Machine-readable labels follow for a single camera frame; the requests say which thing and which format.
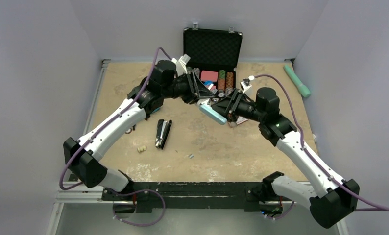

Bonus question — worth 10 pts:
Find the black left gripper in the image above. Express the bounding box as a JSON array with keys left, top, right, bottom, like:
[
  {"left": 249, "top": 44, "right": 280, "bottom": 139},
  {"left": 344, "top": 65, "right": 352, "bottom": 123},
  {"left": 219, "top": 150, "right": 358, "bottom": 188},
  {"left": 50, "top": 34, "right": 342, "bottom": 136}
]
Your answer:
[{"left": 162, "top": 70, "right": 214, "bottom": 104}]

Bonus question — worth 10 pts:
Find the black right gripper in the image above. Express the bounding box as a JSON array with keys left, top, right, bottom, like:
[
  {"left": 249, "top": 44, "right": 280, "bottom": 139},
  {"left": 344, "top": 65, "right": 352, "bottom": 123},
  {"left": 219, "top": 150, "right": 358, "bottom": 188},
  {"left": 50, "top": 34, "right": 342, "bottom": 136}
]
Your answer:
[{"left": 206, "top": 89, "right": 265, "bottom": 123}]

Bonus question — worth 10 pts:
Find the light blue stapler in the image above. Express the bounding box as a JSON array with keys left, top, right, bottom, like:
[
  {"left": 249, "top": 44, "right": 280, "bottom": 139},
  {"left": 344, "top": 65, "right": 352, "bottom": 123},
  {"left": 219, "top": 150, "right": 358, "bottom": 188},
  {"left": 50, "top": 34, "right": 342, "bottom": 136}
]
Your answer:
[{"left": 196, "top": 99, "right": 227, "bottom": 125}]

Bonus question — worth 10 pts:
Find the black stapler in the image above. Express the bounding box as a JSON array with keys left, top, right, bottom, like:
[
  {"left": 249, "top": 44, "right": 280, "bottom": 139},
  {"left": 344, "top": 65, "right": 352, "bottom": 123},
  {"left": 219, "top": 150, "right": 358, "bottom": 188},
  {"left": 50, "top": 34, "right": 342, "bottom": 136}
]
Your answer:
[{"left": 155, "top": 119, "right": 172, "bottom": 149}]

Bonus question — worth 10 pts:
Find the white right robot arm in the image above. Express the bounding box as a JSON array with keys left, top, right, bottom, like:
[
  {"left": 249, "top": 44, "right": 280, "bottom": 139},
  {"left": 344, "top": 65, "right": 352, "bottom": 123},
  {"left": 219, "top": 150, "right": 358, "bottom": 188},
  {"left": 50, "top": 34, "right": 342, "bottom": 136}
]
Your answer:
[{"left": 211, "top": 87, "right": 360, "bottom": 228}]

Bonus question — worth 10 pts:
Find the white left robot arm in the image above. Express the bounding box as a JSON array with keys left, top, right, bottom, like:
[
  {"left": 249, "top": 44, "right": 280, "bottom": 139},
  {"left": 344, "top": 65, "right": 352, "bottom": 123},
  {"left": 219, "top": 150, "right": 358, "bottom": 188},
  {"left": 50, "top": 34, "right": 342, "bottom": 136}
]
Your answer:
[{"left": 63, "top": 57, "right": 227, "bottom": 200}]

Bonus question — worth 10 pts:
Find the staple box red white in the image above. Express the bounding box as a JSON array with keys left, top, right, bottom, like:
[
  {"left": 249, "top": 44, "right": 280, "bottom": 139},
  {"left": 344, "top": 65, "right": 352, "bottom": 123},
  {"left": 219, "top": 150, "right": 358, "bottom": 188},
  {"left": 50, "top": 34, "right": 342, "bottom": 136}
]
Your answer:
[{"left": 228, "top": 117, "right": 249, "bottom": 128}]

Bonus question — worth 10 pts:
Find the pink card deck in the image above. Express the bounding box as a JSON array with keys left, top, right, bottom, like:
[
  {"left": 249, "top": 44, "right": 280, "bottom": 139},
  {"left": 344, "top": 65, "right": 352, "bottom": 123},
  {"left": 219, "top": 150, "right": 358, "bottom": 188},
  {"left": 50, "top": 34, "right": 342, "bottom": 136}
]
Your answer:
[{"left": 200, "top": 70, "right": 219, "bottom": 82}]

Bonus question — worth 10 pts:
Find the black poker chip case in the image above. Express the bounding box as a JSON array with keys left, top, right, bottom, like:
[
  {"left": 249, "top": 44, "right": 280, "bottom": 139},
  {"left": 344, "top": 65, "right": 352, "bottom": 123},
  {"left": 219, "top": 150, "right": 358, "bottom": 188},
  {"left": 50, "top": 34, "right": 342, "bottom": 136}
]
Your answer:
[{"left": 183, "top": 27, "right": 243, "bottom": 99}]

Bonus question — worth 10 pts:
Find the small beige staple strip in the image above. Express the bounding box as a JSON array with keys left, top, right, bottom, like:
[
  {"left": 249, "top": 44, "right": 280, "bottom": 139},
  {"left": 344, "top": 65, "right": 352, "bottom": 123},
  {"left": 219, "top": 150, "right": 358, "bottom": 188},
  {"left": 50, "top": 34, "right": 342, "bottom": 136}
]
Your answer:
[{"left": 137, "top": 145, "right": 147, "bottom": 153}]

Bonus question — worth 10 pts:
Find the teal green cylinder tool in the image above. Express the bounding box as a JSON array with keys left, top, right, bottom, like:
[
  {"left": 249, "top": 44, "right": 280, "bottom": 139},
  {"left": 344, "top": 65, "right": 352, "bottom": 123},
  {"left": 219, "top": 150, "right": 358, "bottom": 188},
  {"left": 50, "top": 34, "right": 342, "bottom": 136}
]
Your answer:
[{"left": 283, "top": 65, "right": 311, "bottom": 98}]

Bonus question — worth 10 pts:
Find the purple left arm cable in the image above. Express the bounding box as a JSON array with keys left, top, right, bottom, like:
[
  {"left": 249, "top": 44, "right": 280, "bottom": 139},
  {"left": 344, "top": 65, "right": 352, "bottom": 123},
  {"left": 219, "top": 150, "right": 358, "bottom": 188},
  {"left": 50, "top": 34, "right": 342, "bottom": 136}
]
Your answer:
[{"left": 58, "top": 47, "right": 173, "bottom": 227}]

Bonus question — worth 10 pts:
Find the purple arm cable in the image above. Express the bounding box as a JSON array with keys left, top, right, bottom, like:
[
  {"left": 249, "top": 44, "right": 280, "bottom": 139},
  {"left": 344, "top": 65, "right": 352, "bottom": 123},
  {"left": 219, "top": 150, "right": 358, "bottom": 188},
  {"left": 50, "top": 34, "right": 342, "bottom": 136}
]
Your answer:
[
  {"left": 249, "top": 74, "right": 389, "bottom": 221},
  {"left": 58, "top": 47, "right": 173, "bottom": 227}
]

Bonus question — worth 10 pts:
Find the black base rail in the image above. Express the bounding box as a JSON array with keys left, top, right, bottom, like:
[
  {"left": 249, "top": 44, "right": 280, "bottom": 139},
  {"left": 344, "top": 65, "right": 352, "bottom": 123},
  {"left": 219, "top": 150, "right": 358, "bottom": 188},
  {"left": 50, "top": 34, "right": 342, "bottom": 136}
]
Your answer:
[{"left": 102, "top": 182, "right": 289, "bottom": 213}]

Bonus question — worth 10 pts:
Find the aluminium frame rail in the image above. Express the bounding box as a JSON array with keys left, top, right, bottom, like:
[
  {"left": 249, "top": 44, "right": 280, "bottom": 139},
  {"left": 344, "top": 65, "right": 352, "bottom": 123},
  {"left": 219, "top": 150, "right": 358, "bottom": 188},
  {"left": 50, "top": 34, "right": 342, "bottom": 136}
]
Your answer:
[{"left": 45, "top": 59, "right": 349, "bottom": 235}]

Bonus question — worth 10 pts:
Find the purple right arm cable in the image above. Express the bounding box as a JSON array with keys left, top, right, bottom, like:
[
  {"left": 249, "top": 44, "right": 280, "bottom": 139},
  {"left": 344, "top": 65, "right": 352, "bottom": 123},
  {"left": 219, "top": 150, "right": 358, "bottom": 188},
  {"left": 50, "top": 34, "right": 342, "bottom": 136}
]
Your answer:
[{"left": 249, "top": 74, "right": 389, "bottom": 221}]

